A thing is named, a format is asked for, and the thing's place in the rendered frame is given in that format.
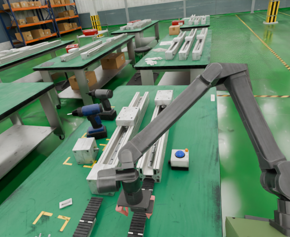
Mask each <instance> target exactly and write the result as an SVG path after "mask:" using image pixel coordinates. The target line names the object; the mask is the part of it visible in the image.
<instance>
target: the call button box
mask: <svg viewBox="0 0 290 237"><path fill-rule="evenodd" d="M176 151H178V150H172V155H171V160H168V163H169V164H171V169H172V170H183V171H188V165H189V151H188V152H185V150H181V151H183V152H184V156H183V157H178V156H176V155H175V153H176Z"/></svg>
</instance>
